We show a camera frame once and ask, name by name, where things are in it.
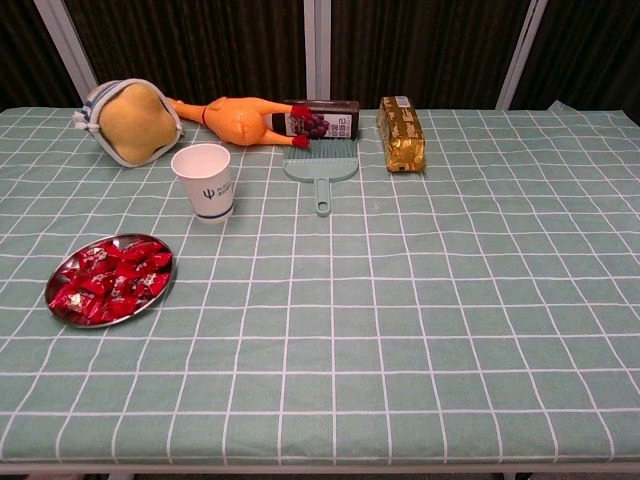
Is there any light green comb brush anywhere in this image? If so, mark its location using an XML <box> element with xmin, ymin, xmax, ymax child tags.
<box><xmin>282</xmin><ymin>138</ymin><xmax>360</xmax><ymax>218</ymax></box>

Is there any green checked tablecloth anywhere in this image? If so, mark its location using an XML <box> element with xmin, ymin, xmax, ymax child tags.
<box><xmin>0</xmin><ymin>99</ymin><xmax>640</xmax><ymax>466</ymax></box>

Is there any white paper cup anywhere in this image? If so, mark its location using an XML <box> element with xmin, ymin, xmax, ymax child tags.
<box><xmin>170</xmin><ymin>142</ymin><xmax>235</xmax><ymax>225</ymax></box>

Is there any dark grape juice carton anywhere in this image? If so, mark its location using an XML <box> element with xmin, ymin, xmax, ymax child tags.
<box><xmin>269</xmin><ymin>99</ymin><xmax>361</xmax><ymax>141</ymax></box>

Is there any gold foil snack pack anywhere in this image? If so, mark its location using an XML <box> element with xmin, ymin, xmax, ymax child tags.
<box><xmin>376</xmin><ymin>95</ymin><xmax>429</xmax><ymax>174</ymax></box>

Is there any orange rubber chicken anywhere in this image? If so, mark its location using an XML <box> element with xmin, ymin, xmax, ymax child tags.
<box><xmin>164</xmin><ymin>95</ymin><xmax>312</xmax><ymax>150</ymax></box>

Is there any round steel plate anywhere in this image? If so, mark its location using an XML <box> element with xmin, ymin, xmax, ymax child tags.
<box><xmin>44</xmin><ymin>232</ymin><xmax>179</xmax><ymax>330</ymax></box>

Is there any yellow striped plush toy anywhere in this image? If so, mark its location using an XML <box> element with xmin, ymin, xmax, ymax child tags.
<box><xmin>72</xmin><ymin>78</ymin><xmax>185</xmax><ymax>168</ymax></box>

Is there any grey partition frame post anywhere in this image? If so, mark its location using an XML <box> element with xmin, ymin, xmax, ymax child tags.
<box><xmin>303</xmin><ymin>0</ymin><xmax>332</xmax><ymax>101</ymax></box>
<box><xmin>33</xmin><ymin>0</ymin><xmax>99</xmax><ymax>104</ymax></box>
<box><xmin>495</xmin><ymin>0</ymin><xmax>549</xmax><ymax>110</ymax></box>

